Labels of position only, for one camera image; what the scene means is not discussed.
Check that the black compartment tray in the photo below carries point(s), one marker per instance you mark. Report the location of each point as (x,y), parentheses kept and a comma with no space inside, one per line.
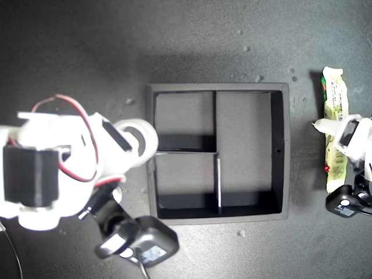
(186,221)

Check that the large white tape roll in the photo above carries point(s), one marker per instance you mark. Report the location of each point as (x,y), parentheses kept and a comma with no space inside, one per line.
(152,142)

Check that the snack bar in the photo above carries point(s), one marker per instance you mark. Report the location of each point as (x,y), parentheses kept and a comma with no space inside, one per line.
(334,96)

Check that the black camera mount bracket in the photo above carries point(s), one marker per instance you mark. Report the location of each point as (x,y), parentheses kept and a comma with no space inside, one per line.
(107,209)

